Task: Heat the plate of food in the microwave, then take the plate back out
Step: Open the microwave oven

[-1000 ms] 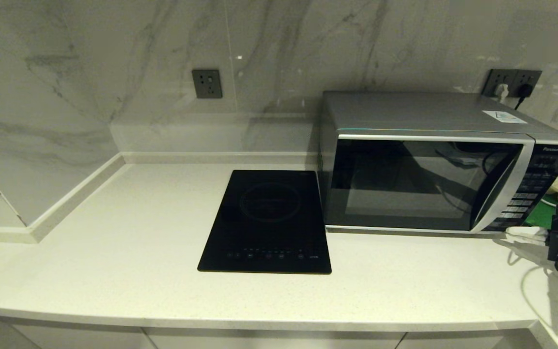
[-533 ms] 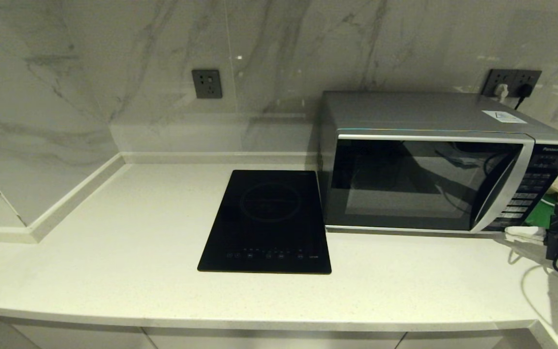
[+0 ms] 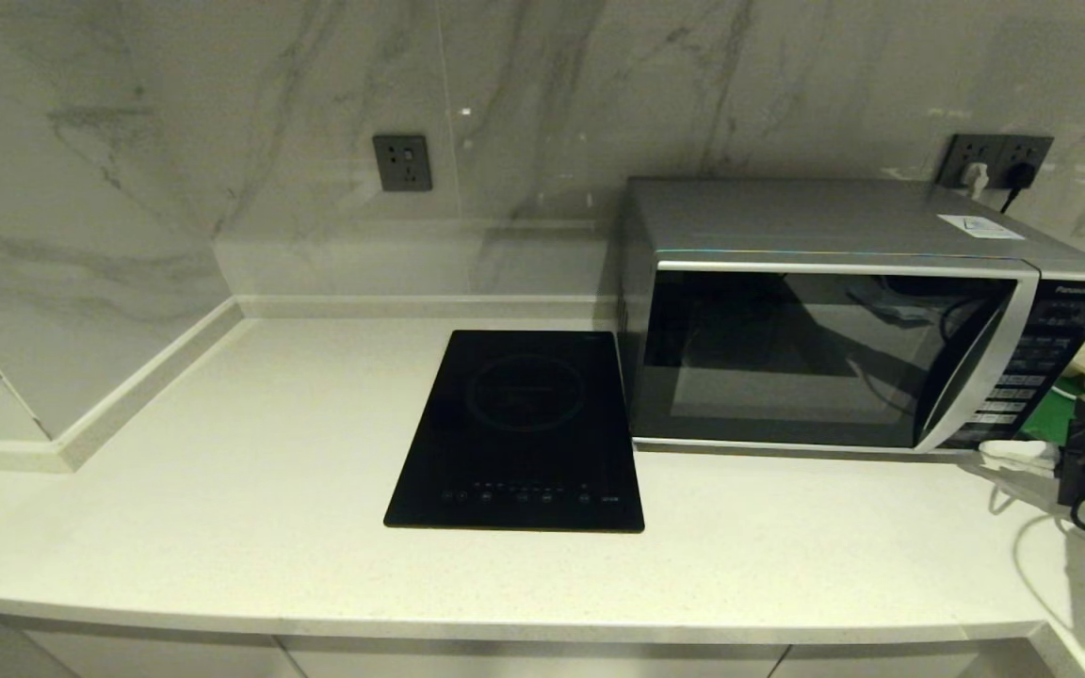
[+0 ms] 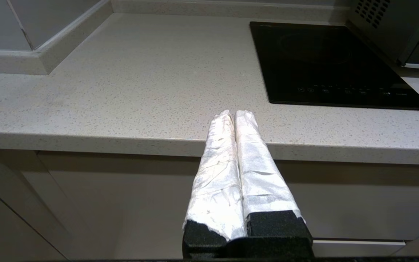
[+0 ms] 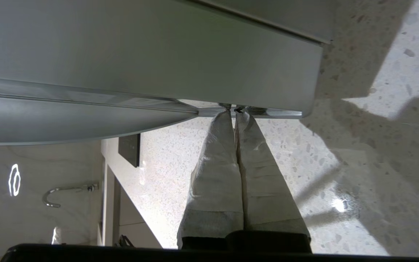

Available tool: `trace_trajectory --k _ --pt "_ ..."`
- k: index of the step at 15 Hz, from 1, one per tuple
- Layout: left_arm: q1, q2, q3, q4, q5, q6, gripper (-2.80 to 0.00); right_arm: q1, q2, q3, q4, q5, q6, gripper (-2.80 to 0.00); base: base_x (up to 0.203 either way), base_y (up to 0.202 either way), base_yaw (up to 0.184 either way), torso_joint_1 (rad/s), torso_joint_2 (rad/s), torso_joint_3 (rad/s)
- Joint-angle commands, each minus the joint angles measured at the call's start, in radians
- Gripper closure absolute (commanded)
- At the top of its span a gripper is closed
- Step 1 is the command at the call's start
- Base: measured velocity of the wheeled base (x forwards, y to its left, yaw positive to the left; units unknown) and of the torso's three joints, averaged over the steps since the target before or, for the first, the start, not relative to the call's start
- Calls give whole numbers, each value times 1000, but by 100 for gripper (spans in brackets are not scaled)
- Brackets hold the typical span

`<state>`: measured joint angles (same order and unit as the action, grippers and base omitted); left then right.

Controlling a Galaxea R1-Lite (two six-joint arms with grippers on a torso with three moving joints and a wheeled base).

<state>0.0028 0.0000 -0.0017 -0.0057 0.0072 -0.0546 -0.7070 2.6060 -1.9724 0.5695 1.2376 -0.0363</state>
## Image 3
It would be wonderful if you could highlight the black glass microwave door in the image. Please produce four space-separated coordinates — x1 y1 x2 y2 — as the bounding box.
632 256 1041 453

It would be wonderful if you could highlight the white paper sheet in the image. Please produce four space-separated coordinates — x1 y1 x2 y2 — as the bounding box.
938 215 1027 241

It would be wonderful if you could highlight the silver Panasonic microwave oven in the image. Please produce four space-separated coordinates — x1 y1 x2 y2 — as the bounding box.
618 177 1085 455

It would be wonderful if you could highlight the green board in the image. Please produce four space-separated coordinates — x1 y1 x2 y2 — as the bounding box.
1021 377 1085 444

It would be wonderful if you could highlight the black glass induction cooktop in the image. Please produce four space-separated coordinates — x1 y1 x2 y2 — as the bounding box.
384 330 646 534

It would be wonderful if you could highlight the black power plug with cable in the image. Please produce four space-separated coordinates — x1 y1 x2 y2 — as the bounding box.
1002 164 1039 216

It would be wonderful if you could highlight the grey double wall socket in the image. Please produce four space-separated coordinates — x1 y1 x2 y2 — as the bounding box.
938 135 1054 191

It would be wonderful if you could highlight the grey single wall socket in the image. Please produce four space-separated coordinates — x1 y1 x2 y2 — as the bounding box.
373 134 434 193

